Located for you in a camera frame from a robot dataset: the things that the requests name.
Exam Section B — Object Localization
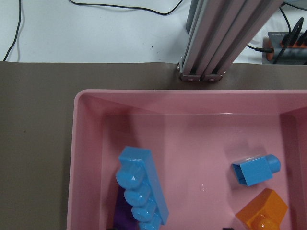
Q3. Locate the orange block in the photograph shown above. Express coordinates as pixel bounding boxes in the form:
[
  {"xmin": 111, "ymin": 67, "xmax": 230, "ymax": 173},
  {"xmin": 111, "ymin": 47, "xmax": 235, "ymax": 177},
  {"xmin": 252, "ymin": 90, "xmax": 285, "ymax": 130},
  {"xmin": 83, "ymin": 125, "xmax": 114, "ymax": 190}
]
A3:
[{"xmin": 236, "ymin": 188, "xmax": 288, "ymax": 230}]

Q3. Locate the small blue block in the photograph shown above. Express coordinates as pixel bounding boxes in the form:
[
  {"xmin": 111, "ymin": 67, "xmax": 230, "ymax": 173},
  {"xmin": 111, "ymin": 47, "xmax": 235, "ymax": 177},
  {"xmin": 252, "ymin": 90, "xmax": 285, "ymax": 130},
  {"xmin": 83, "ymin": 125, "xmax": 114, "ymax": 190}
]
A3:
[{"xmin": 232, "ymin": 154, "xmax": 281, "ymax": 186}]

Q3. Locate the thin black desk cable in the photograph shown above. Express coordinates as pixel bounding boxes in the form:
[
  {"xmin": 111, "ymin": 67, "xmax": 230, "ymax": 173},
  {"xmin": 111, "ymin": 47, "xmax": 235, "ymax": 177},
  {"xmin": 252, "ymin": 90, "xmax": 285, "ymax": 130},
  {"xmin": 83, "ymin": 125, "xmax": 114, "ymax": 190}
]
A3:
[{"xmin": 2, "ymin": 0, "xmax": 184, "ymax": 62}]

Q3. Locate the long blue studded block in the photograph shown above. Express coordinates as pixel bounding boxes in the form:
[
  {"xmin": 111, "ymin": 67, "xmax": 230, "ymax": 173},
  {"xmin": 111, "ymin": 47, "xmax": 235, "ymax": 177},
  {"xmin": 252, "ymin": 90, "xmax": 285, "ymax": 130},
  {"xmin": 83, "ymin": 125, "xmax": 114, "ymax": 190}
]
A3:
[{"xmin": 116, "ymin": 146, "xmax": 169, "ymax": 230}]

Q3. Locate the pink plastic box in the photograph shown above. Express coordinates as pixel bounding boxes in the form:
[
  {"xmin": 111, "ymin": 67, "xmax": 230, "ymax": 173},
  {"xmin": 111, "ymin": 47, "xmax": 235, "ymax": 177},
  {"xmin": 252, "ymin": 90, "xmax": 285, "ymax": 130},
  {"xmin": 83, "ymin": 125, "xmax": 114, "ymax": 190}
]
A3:
[{"xmin": 67, "ymin": 90, "xmax": 307, "ymax": 230}]

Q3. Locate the purple block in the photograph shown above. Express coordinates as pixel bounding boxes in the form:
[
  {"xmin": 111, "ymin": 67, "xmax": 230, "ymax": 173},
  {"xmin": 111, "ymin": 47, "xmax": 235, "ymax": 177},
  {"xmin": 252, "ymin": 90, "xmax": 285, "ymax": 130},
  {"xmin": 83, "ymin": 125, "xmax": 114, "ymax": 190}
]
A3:
[{"xmin": 113, "ymin": 186, "xmax": 139, "ymax": 230}]

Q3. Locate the grey orange usb hub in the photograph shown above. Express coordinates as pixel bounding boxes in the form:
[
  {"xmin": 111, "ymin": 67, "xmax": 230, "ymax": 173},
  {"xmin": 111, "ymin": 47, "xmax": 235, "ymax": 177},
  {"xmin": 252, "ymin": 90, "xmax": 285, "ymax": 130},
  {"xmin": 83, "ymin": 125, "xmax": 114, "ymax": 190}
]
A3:
[{"xmin": 263, "ymin": 31, "xmax": 307, "ymax": 65}]

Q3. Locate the aluminium frame post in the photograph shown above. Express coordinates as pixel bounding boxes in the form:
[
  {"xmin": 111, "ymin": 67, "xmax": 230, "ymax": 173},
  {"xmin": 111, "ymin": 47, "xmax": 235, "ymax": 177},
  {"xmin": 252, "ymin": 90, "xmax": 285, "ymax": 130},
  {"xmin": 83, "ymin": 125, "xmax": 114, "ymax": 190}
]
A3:
[{"xmin": 178, "ymin": 0, "xmax": 283, "ymax": 82}]

